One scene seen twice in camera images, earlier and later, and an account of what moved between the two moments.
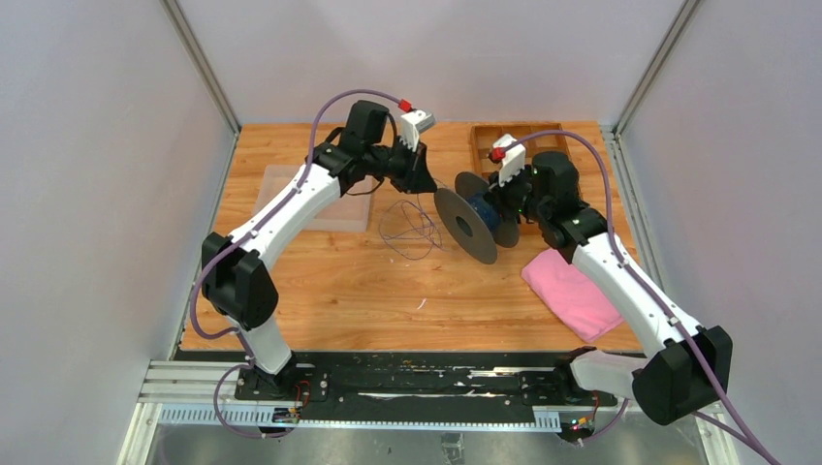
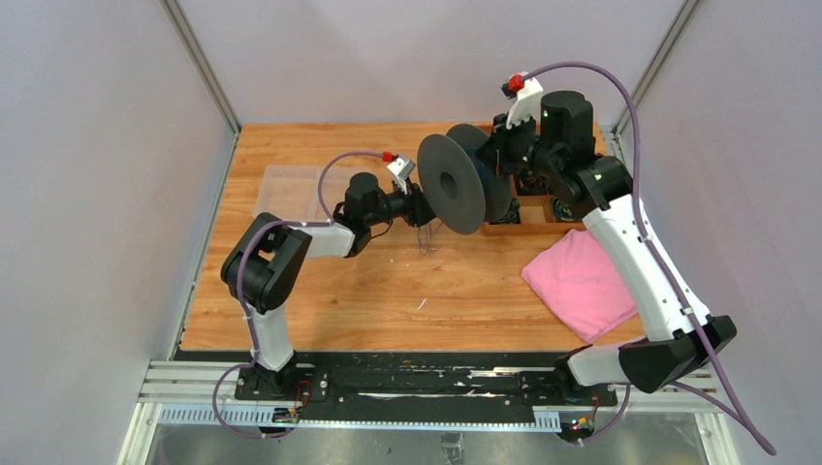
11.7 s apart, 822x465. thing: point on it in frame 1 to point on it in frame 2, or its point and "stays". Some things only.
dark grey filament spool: (472, 220) to (464, 192)
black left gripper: (417, 177) to (418, 207)
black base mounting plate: (419, 387) stays
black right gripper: (498, 194) to (493, 149)
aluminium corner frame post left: (205, 72) stays
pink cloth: (554, 279) stays
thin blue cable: (409, 231) to (427, 232)
